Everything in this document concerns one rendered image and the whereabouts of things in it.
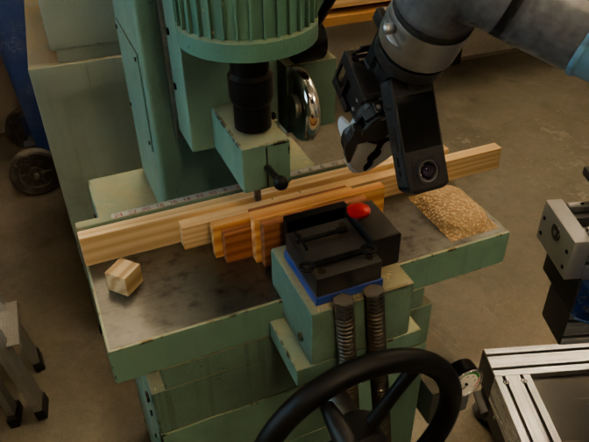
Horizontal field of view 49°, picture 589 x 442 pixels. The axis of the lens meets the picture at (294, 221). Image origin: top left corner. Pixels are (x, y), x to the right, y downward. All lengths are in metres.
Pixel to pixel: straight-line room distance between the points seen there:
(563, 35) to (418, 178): 0.19
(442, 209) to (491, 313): 1.22
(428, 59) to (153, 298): 0.49
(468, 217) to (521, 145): 2.15
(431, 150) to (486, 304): 1.61
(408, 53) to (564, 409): 1.27
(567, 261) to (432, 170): 0.68
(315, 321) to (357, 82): 0.28
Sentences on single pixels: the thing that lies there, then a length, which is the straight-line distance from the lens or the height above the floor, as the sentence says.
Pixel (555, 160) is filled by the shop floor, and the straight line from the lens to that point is 3.06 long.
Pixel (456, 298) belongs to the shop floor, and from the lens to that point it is 2.23.
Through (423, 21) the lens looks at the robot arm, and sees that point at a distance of 0.56.
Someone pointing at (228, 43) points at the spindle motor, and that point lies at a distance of 0.76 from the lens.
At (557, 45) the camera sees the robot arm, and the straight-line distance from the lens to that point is 0.55.
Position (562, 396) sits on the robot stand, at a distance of 1.75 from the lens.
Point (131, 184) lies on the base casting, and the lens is 1.31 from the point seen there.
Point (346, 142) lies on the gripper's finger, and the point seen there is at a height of 1.16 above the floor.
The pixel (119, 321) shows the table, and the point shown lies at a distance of 0.87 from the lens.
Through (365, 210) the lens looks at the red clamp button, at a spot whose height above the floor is 1.02.
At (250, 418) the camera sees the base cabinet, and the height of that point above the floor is 0.68.
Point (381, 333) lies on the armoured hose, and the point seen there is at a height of 0.91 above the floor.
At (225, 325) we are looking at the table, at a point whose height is 0.89.
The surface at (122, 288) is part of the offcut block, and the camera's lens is 0.90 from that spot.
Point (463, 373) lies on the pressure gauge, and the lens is 1.08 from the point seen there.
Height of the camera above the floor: 1.50
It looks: 37 degrees down
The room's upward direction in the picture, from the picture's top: 1 degrees counter-clockwise
